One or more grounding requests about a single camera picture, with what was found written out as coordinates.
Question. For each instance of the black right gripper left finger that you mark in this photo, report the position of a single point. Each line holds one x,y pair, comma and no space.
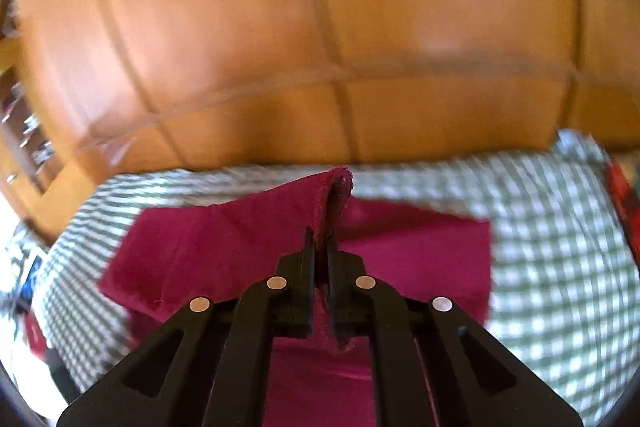
208,365

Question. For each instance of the wooden panelled wardrobe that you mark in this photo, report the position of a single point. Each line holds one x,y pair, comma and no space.
146,85

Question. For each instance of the crimson red long-sleeve garment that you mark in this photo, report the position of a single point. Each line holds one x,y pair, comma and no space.
171,255

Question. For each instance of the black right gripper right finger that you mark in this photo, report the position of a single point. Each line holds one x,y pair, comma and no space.
431,363

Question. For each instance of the multicolour checkered pillow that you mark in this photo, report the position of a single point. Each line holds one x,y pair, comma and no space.
622,180

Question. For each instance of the green white checkered bedsheet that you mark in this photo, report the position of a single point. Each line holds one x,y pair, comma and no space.
564,292

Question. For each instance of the wooden shelf with items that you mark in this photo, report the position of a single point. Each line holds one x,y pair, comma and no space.
32,152

